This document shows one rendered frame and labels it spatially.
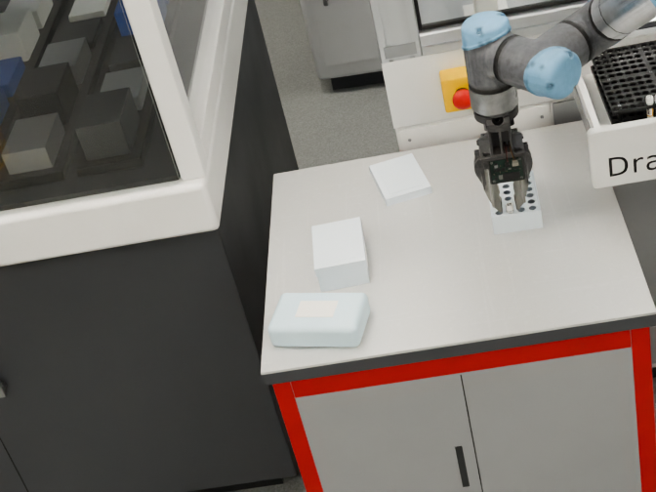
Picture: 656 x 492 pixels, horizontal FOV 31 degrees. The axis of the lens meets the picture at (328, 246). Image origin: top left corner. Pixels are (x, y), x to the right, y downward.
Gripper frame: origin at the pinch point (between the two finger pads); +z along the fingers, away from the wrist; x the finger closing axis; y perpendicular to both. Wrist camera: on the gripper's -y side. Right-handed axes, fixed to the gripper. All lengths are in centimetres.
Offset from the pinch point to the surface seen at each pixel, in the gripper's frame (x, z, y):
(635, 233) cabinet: 26, 36, -33
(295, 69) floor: -66, 81, -220
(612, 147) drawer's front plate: 17.8, -8.2, 1.2
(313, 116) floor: -58, 81, -183
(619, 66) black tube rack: 23.2, -8.9, -23.7
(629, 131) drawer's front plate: 20.6, -10.8, 1.1
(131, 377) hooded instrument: -81, 38, -12
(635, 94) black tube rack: 24.2, -8.6, -13.9
